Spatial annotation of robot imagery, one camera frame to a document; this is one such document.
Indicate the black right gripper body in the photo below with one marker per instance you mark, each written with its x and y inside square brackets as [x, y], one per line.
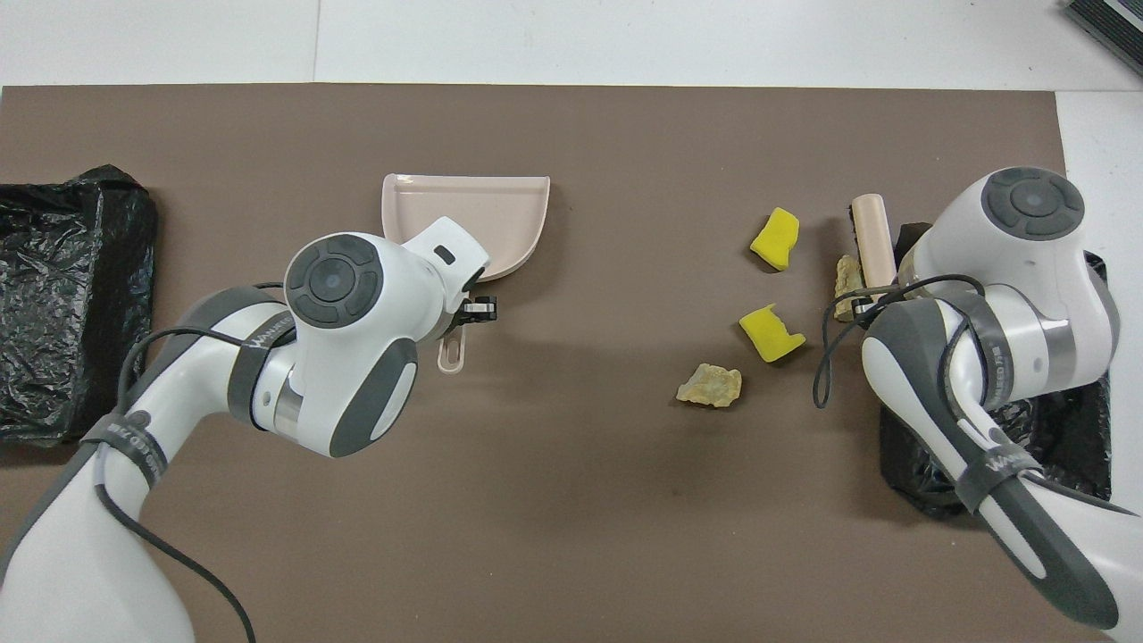
[864, 304]

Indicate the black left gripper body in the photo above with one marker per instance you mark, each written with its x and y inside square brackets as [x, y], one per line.
[482, 310]

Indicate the beige foam rock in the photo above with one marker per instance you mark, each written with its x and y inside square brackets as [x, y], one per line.
[844, 277]
[712, 386]

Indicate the beige hand brush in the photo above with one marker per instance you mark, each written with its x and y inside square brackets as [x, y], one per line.
[872, 237]

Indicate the beige plastic dustpan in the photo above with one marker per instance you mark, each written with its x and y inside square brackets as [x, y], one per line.
[500, 214]

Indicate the yellow sponge piece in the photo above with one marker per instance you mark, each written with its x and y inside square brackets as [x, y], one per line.
[770, 336]
[775, 239]

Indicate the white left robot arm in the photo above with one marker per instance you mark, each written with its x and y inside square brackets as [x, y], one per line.
[335, 281]

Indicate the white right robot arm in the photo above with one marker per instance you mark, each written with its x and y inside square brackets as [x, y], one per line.
[1031, 201]

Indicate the black bag lined bin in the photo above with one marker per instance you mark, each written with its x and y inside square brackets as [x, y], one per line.
[62, 313]
[1063, 446]

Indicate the large brown table mat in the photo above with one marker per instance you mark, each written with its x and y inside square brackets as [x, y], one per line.
[625, 491]

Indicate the dark ribbed device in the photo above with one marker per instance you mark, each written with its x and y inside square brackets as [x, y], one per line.
[1112, 22]

